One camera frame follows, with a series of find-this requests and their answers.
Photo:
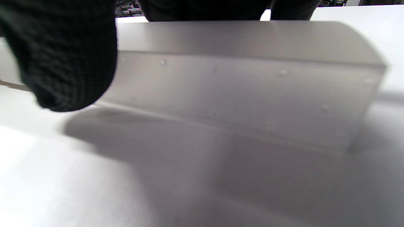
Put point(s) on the person's right hand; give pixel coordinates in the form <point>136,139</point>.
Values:
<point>63,53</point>

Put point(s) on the cardboard sliding pencil box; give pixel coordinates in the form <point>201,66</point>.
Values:
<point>246,88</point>

